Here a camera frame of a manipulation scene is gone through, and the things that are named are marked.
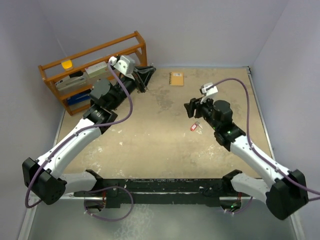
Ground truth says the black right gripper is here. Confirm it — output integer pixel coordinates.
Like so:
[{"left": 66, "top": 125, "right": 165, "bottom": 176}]
[{"left": 183, "top": 94, "right": 219, "bottom": 131}]

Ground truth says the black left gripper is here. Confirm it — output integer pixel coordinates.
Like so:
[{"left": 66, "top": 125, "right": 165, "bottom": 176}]
[{"left": 109, "top": 66, "right": 155, "bottom": 110}]

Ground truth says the red plastic key tag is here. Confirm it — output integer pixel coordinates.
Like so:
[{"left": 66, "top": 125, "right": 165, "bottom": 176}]
[{"left": 190, "top": 123, "right": 198, "bottom": 132}]

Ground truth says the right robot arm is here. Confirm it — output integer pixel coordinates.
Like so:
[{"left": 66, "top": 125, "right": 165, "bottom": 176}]
[{"left": 184, "top": 98, "right": 309, "bottom": 220}]

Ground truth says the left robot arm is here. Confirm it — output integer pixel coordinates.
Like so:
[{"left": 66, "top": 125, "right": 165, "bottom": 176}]
[{"left": 22, "top": 65, "right": 156, "bottom": 209}]

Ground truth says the brown spiral notebook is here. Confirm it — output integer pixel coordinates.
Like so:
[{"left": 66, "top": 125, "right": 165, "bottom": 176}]
[{"left": 169, "top": 72, "right": 184, "bottom": 87}]

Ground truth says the white box on shelf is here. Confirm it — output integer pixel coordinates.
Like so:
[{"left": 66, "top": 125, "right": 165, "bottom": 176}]
[{"left": 85, "top": 61, "right": 109, "bottom": 78}]

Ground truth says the blue stapler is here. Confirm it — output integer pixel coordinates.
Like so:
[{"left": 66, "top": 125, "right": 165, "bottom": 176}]
[{"left": 67, "top": 93, "right": 90, "bottom": 106}]

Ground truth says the white black stapler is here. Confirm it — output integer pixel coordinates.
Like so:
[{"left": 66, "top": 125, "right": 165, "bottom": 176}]
[{"left": 55, "top": 73, "right": 88, "bottom": 91}]

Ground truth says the orange wooden shelf rack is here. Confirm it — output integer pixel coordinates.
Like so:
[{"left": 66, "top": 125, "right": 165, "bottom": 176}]
[{"left": 38, "top": 31, "right": 147, "bottom": 116}]

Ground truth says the yellow sticky note pad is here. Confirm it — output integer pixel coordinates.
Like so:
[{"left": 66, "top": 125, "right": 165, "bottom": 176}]
[{"left": 60, "top": 59, "right": 74, "bottom": 71}]

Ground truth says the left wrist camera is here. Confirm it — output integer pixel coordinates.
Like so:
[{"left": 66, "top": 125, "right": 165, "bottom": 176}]
[{"left": 108, "top": 55, "right": 136, "bottom": 77}]

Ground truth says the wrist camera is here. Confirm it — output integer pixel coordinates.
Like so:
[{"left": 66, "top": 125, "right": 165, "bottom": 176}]
[
  {"left": 199, "top": 83, "right": 219, "bottom": 104},
  {"left": 108, "top": 55, "right": 136, "bottom": 77}
]

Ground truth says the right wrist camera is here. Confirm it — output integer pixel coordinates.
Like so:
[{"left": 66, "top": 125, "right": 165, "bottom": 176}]
[{"left": 199, "top": 83, "right": 219, "bottom": 104}]

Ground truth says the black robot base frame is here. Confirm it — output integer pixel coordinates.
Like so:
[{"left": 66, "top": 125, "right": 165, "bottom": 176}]
[{"left": 74, "top": 170, "right": 246, "bottom": 212}]

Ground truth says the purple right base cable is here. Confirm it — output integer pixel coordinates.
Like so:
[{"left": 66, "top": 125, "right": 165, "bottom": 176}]
[{"left": 223, "top": 189, "right": 254, "bottom": 216}]

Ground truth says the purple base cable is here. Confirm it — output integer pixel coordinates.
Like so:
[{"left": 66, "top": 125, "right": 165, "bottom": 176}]
[
  {"left": 83, "top": 184, "right": 135, "bottom": 222},
  {"left": 223, "top": 189, "right": 254, "bottom": 216}
]

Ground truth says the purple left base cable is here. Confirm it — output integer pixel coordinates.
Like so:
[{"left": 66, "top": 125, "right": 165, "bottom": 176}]
[{"left": 83, "top": 184, "right": 135, "bottom": 222}]

